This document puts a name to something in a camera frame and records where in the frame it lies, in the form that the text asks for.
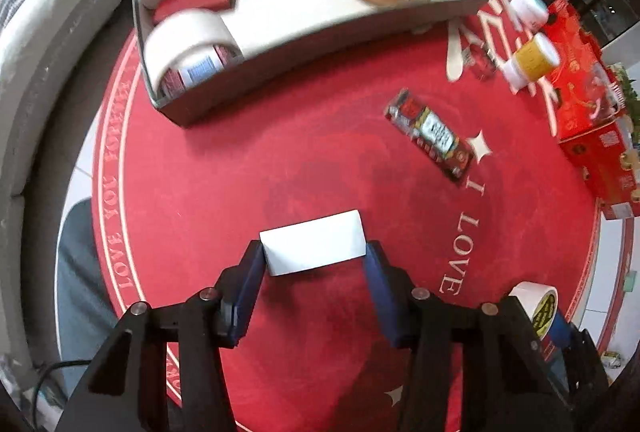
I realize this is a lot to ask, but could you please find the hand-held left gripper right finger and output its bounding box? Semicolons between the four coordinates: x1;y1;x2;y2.
363;239;576;432

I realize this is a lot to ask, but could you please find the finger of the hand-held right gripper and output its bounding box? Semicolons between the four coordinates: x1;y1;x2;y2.
541;309;572;359

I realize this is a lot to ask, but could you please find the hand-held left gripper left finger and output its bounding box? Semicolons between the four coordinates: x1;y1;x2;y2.
55;239;266;432

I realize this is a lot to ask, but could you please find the white yellow-core tape roll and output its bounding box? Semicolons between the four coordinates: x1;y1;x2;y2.
507;281;560;339

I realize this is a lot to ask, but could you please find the small white cardboard box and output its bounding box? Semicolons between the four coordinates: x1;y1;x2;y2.
258;209;367;277

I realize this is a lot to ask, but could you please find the red snack packet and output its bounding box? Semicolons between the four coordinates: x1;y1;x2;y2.
383;88;476;186

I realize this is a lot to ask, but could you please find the red gift box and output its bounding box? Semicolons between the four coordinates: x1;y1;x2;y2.
542;0;640;221

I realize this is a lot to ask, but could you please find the green plant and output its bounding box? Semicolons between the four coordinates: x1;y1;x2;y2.
612;64;640;114

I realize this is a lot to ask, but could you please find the large white tape roll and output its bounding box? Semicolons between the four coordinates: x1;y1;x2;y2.
143;9;245;101

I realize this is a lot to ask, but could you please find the yellow jar with white lid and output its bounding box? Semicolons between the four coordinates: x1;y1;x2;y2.
502;32;561;88

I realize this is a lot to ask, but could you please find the white sofa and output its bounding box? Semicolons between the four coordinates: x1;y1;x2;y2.
0;0;138;368

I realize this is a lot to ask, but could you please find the white teal cream jar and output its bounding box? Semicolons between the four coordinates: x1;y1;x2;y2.
508;0;550;34

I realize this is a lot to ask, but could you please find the black cable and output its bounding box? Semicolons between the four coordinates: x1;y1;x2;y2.
32;359;94;429

